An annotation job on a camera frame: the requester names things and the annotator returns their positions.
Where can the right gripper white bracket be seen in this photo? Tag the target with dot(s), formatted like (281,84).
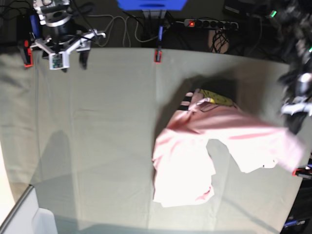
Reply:
(58,53)

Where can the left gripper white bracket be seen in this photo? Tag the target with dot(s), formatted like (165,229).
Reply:
(295,110)

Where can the pink printed t-shirt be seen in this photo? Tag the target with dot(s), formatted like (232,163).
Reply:
(184,169)

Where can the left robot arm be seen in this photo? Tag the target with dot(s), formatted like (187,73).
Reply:
(294,20)

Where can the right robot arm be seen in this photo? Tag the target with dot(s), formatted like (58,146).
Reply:
(68,31)

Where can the red black clamp left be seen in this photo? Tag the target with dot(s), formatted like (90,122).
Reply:
(26,53)

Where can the red black clamp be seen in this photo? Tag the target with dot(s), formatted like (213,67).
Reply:
(158,56)
(26,53)
(305,172)

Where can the red black clamp right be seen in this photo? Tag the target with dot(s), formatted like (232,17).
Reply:
(305,172)

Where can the green table cloth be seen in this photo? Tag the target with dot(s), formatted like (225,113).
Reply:
(84,140)

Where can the red black clamp centre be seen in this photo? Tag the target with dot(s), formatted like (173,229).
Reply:
(158,56)

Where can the black power strip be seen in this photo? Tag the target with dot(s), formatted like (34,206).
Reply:
(211,24)

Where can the white bin corner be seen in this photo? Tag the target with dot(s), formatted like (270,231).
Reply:
(43,222)

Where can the blue clamp handle left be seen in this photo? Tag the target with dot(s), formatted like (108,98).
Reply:
(35,26)

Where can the blue clamp handle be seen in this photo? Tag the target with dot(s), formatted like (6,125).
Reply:
(35,26)
(160,32)

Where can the blue clamp handle centre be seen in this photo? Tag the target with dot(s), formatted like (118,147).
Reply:
(160,32)

